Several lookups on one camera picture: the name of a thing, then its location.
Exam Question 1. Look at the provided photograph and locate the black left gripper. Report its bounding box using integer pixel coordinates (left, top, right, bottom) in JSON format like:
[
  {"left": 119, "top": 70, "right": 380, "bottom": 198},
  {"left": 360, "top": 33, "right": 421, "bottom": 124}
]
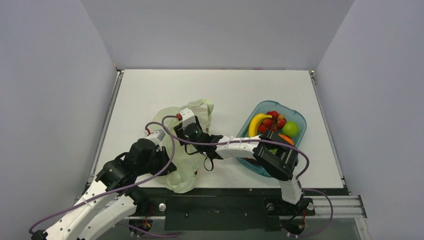
[{"left": 138, "top": 146, "right": 177, "bottom": 176}]

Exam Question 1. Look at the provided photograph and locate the light green plastic bag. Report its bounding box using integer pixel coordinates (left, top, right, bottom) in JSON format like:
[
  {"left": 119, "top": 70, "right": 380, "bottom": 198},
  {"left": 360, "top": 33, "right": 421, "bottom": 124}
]
[{"left": 152, "top": 99, "right": 214, "bottom": 194}]

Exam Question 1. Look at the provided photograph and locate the yellow fake banana bunch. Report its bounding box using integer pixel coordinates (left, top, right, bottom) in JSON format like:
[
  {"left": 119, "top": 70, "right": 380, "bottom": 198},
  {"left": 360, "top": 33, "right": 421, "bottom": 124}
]
[{"left": 247, "top": 113, "right": 273, "bottom": 137}]

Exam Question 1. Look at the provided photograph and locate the orange fake fruit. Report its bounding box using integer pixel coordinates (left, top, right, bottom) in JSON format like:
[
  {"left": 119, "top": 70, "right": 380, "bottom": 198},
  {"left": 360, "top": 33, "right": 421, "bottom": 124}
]
[{"left": 279, "top": 134, "right": 295, "bottom": 146}]

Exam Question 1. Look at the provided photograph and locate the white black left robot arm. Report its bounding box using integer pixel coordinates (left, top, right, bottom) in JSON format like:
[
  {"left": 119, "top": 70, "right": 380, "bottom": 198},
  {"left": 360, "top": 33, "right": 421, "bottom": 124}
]
[{"left": 29, "top": 135, "right": 177, "bottom": 240}]

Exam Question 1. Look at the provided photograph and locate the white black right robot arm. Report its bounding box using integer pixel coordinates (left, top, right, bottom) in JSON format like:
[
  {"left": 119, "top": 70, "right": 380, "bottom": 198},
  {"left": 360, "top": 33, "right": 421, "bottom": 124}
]
[{"left": 173, "top": 113, "right": 303, "bottom": 214}]

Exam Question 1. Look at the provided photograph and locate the red fake strawberry bunch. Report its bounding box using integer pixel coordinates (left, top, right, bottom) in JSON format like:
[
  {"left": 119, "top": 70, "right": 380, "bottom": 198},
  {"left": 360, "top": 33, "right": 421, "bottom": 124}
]
[{"left": 257, "top": 110, "right": 287, "bottom": 134}]

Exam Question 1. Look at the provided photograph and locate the green fake apple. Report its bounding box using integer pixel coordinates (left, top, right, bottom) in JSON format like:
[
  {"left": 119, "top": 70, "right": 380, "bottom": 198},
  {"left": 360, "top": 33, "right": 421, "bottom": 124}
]
[{"left": 281, "top": 121, "right": 300, "bottom": 139}]

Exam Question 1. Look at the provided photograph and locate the teal plastic tray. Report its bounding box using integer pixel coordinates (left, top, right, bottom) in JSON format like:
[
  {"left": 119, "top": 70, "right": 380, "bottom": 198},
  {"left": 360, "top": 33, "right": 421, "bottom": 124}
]
[{"left": 236, "top": 100, "right": 307, "bottom": 178}]

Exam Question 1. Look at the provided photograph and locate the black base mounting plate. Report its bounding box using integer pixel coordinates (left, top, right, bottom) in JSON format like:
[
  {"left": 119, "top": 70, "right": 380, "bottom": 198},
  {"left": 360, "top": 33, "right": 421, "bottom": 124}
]
[{"left": 127, "top": 188, "right": 316, "bottom": 232}]

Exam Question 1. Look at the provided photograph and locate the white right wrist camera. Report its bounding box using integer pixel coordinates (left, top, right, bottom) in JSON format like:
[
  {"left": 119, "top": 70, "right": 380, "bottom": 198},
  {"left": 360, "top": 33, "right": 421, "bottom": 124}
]
[{"left": 179, "top": 107, "right": 197, "bottom": 129}]

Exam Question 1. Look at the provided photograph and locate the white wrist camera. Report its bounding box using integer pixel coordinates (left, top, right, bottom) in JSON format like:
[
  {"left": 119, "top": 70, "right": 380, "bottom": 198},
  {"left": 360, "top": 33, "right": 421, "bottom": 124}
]
[
  {"left": 146, "top": 129, "right": 166, "bottom": 152},
  {"left": 179, "top": 107, "right": 197, "bottom": 129}
]

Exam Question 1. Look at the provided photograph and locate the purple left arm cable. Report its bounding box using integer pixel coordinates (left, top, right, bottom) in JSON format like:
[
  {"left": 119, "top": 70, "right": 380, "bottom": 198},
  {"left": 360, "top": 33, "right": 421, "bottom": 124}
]
[{"left": 28, "top": 121, "right": 176, "bottom": 235}]

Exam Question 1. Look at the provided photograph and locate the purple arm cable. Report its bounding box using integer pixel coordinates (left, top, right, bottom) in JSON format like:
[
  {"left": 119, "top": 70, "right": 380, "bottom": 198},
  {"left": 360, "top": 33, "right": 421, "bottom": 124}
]
[
  {"left": 28, "top": 121, "right": 176, "bottom": 235},
  {"left": 161, "top": 115, "right": 311, "bottom": 181}
]

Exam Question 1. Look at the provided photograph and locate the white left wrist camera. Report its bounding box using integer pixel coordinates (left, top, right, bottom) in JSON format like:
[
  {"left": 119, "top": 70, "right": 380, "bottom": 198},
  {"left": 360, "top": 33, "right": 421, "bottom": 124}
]
[{"left": 146, "top": 129, "right": 166, "bottom": 152}]

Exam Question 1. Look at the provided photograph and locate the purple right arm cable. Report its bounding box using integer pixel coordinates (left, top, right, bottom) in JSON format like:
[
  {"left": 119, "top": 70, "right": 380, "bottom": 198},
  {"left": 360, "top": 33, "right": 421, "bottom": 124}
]
[{"left": 161, "top": 115, "right": 311, "bottom": 181}]

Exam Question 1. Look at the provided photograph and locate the aluminium frame rail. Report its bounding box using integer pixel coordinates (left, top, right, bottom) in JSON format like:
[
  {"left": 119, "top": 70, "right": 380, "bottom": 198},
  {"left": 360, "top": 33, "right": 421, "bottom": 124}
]
[{"left": 66, "top": 194, "right": 369, "bottom": 221}]

